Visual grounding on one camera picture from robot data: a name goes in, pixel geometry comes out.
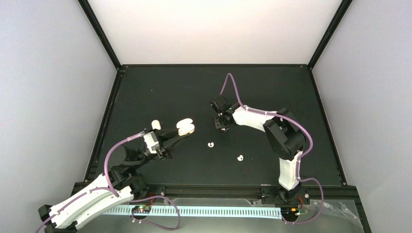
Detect white square charging case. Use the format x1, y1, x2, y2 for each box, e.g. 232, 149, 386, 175
176, 118, 195, 136

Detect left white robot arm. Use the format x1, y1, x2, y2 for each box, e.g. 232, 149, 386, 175
36, 123, 195, 233

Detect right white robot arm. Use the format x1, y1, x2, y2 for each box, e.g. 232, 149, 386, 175
210, 95, 307, 203

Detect white oval closed case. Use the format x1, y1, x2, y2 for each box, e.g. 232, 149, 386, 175
151, 120, 161, 130

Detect left circuit board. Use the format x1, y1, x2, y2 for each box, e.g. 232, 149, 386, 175
132, 205, 152, 215

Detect circuit board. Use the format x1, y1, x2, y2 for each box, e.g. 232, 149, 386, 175
132, 205, 152, 215
281, 208, 308, 216

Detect right circuit board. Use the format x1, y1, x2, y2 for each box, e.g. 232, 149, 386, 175
281, 208, 308, 216

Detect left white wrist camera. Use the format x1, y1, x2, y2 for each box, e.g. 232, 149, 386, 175
143, 132, 160, 154

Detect black front rail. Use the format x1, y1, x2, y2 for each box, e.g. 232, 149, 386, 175
74, 182, 360, 201

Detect purple looped cable front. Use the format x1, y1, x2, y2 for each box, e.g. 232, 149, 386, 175
130, 195, 182, 231

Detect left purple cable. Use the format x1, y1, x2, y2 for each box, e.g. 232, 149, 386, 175
34, 130, 147, 233

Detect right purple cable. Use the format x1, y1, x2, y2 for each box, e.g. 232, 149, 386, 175
220, 73, 325, 225

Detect white slotted cable duct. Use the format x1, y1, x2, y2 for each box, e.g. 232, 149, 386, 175
104, 205, 282, 219

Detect black left frame post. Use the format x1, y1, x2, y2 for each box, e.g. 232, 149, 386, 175
78, 0, 121, 70

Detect black frame post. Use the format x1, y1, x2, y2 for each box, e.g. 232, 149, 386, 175
78, 0, 121, 70
308, 0, 352, 70

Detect black right frame post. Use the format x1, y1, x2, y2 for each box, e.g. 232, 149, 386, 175
308, 0, 352, 70

